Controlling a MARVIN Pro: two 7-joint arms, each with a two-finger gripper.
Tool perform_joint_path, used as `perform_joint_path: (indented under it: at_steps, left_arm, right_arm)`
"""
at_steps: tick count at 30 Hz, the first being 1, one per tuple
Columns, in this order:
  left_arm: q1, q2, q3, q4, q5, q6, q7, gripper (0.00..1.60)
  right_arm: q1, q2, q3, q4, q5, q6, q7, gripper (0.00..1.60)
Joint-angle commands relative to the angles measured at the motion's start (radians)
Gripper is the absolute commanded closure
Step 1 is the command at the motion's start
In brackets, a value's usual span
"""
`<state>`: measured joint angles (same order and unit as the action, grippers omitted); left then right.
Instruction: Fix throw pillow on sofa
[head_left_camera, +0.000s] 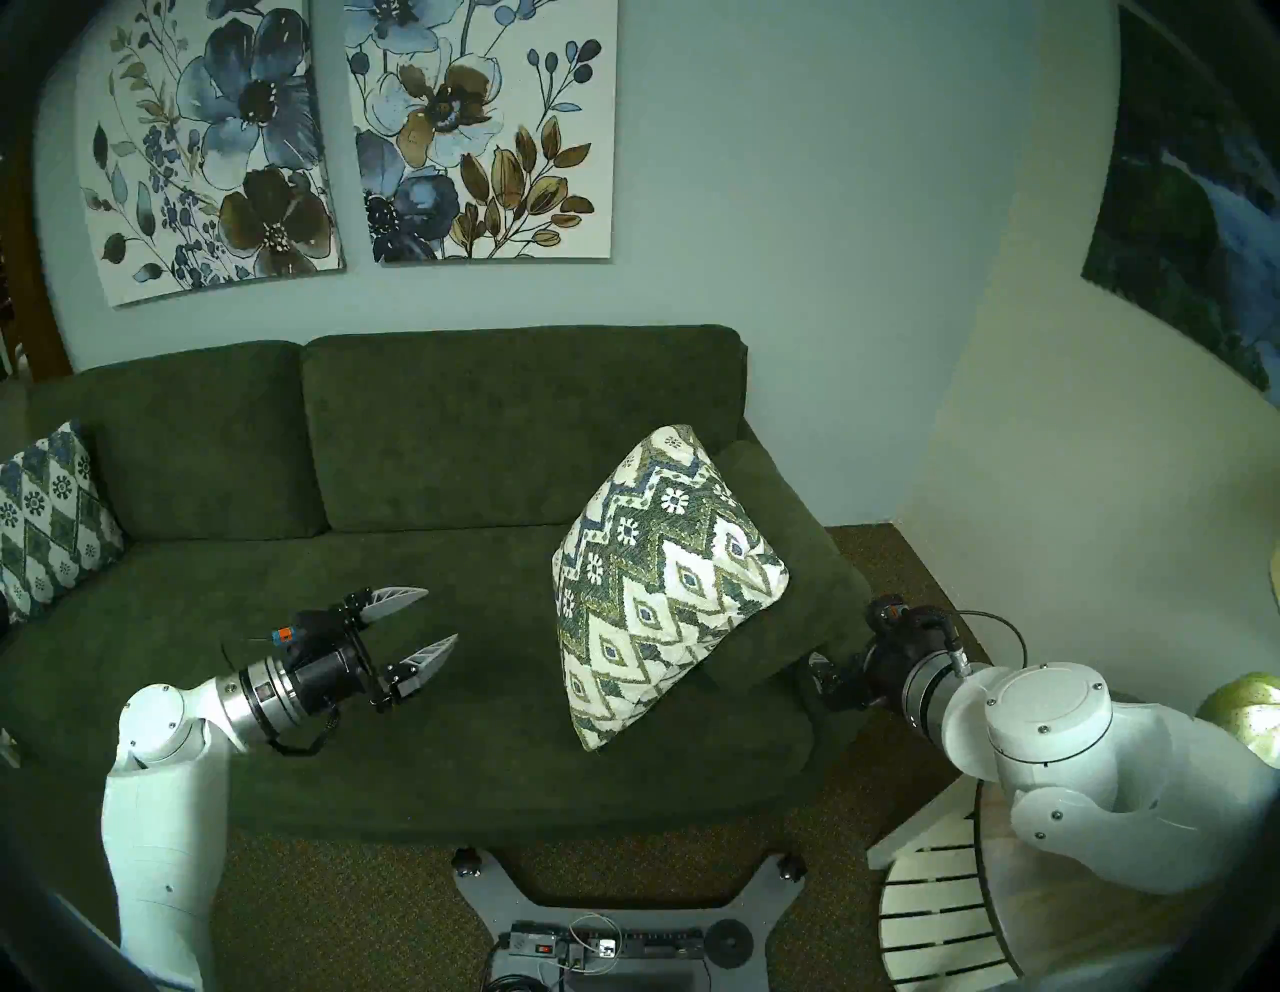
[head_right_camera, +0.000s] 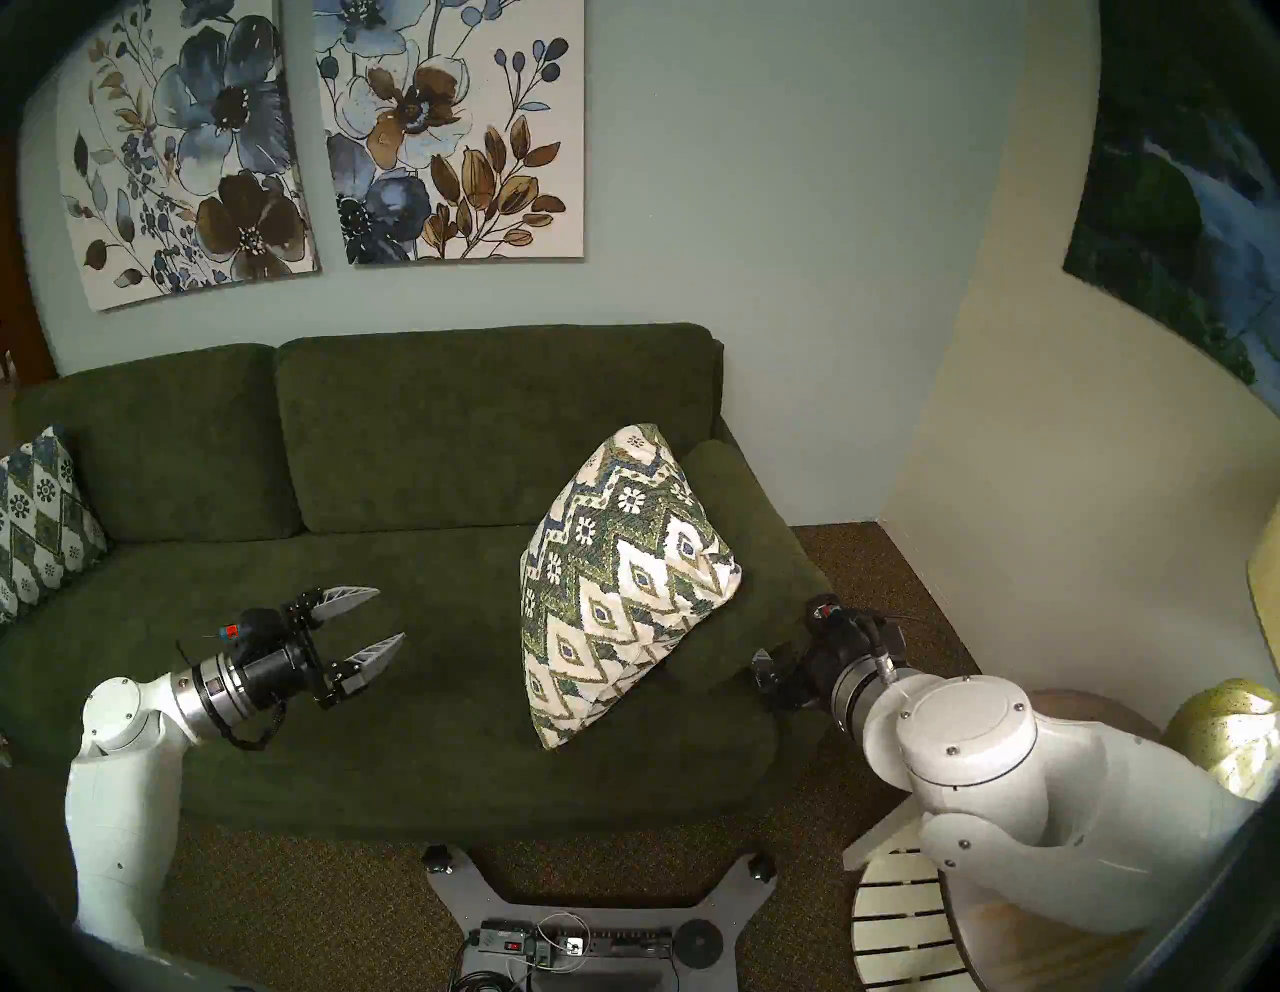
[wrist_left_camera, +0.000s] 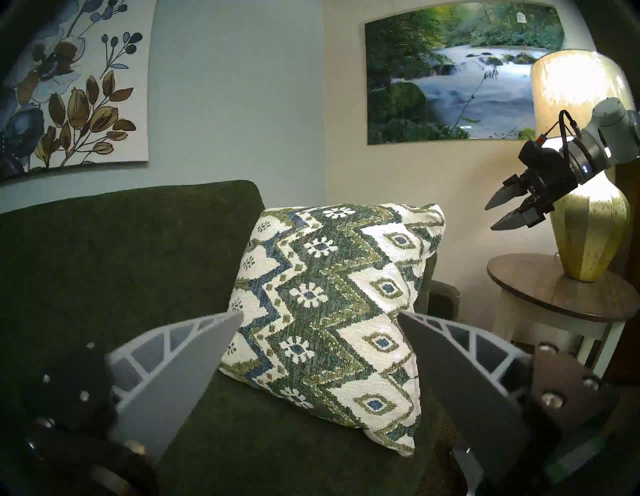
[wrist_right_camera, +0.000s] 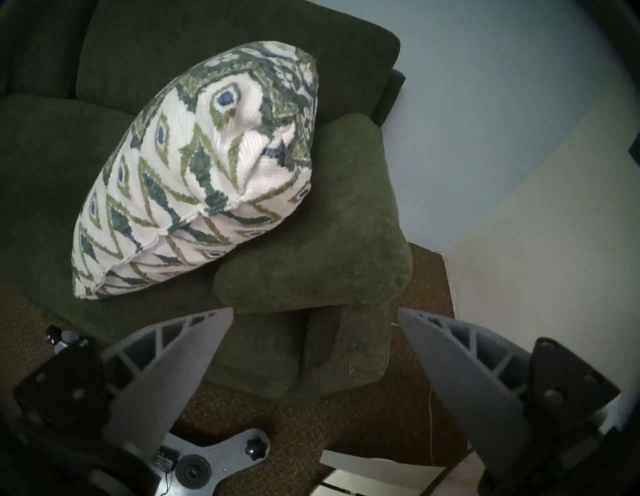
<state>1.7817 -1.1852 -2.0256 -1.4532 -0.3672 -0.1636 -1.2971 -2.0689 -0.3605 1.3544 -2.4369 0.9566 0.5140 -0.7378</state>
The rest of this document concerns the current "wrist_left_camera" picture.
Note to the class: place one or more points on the cream lamp shade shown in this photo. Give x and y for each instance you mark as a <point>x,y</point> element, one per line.
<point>575,85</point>

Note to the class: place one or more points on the round wooden white-legged side table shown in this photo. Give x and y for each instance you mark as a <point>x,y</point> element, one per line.
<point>555,295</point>

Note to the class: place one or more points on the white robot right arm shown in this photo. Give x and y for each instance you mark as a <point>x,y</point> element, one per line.
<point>610,130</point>

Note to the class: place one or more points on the green fabric sofa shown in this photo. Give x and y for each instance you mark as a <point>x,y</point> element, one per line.
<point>125,260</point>

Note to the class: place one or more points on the floral canvas with brown leaves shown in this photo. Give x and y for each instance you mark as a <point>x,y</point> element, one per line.
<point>75,90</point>

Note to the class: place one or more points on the forest river landscape picture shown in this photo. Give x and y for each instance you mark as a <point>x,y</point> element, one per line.
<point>450,75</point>

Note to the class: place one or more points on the yellow-green ceramic lamp base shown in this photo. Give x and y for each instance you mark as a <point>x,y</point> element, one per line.
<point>590,235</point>

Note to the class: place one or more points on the zigzag patterned throw pillow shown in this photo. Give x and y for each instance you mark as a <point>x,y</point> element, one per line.
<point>340,310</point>

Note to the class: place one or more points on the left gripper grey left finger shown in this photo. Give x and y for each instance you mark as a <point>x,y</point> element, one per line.
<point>170,372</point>

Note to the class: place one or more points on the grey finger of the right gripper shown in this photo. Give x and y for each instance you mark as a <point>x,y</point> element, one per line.
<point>510,190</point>
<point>525,215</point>

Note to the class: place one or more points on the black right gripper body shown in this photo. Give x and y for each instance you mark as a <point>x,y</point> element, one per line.
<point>555,180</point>

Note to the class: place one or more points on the plain green sofa cushion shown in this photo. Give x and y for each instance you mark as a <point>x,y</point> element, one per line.
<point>445,300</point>

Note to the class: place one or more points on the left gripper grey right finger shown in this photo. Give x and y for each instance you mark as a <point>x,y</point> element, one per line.
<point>475,400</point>

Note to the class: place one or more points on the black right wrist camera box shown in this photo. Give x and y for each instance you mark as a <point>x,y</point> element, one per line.
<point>536,155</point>

